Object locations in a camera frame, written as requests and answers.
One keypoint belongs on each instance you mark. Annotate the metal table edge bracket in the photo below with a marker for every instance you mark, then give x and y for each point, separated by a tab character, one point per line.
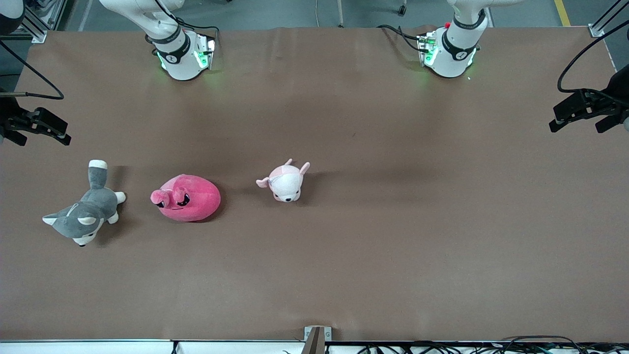
317	339

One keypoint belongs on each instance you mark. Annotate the round bright pink plush toy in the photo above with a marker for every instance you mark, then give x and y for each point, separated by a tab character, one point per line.
196	201

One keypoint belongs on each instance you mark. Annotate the black caster wheel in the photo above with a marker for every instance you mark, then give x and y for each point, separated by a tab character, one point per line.
402	10

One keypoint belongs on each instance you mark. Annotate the aluminium frame post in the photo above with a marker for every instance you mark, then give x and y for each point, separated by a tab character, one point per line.
38	36
596	32

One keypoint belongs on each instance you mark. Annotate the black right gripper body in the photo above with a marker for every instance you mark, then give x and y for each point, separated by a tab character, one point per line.
7	119

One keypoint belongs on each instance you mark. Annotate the white table edge rail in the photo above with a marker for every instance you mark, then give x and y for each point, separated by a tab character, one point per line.
98	348

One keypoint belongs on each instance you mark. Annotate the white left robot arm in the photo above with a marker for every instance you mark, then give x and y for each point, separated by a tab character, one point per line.
454	59

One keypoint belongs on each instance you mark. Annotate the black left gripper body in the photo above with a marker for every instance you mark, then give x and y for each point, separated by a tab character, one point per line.
617	98

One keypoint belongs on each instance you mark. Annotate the small pale pink dog plush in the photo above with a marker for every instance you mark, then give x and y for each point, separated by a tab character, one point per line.
285	184

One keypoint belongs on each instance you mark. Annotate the grey white husky plush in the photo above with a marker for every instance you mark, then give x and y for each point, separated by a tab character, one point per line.
93	206

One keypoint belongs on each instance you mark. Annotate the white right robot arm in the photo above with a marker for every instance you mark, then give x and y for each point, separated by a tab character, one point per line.
182	64

